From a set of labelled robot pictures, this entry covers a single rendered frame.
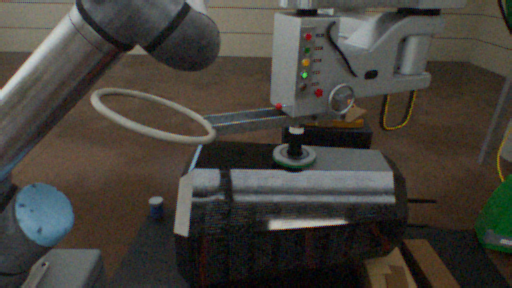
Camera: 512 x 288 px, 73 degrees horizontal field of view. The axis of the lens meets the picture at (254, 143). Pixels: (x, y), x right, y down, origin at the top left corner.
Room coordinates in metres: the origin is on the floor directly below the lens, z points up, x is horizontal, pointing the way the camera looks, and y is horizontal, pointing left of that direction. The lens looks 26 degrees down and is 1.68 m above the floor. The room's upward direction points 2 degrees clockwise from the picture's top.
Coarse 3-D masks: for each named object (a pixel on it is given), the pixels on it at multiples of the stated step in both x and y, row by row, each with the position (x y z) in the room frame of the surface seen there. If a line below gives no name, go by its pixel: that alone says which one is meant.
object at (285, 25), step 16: (288, 16) 1.51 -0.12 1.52; (304, 16) 1.48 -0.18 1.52; (320, 16) 1.49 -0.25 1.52; (336, 16) 1.51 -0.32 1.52; (288, 32) 1.50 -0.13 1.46; (320, 32) 1.47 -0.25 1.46; (336, 32) 1.50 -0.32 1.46; (288, 48) 1.49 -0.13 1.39; (272, 64) 1.61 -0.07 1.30; (288, 64) 1.48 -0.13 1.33; (320, 64) 1.48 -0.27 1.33; (272, 80) 1.60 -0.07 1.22; (288, 80) 1.47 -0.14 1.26; (320, 80) 1.48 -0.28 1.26; (272, 96) 1.59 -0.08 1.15; (288, 96) 1.47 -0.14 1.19; (304, 96) 1.45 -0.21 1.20; (320, 96) 1.49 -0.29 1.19; (288, 112) 1.46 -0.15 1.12; (304, 112) 1.45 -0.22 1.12; (320, 112) 1.49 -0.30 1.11
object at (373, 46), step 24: (384, 24) 1.72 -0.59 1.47; (408, 24) 1.70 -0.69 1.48; (432, 24) 1.77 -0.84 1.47; (336, 48) 1.49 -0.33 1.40; (360, 48) 1.63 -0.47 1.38; (384, 48) 1.65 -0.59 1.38; (336, 72) 1.53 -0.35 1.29; (360, 72) 1.59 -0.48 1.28; (384, 72) 1.66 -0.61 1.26; (360, 96) 1.61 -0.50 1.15; (336, 120) 1.57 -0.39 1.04
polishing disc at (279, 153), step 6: (276, 150) 1.59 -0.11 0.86; (282, 150) 1.59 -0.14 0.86; (306, 150) 1.60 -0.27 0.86; (312, 150) 1.60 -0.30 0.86; (276, 156) 1.52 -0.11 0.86; (282, 156) 1.52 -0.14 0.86; (288, 156) 1.53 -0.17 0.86; (300, 156) 1.53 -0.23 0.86; (306, 156) 1.53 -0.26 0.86; (312, 156) 1.53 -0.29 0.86; (282, 162) 1.48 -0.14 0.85; (288, 162) 1.47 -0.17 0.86; (294, 162) 1.47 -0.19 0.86; (300, 162) 1.47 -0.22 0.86; (306, 162) 1.47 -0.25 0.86
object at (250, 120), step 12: (216, 120) 1.43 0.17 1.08; (228, 120) 1.46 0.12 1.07; (240, 120) 1.49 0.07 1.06; (252, 120) 1.40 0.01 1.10; (264, 120) 1.42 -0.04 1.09; (276, 120) 1.45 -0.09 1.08; (288, 120) 1.47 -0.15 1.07; (300, 120) 1.50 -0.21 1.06; (312, 120) 1.53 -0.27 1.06; (324, 120) 1.56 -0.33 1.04; (228, 132) 1.34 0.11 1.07; (240, 132) 1.37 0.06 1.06
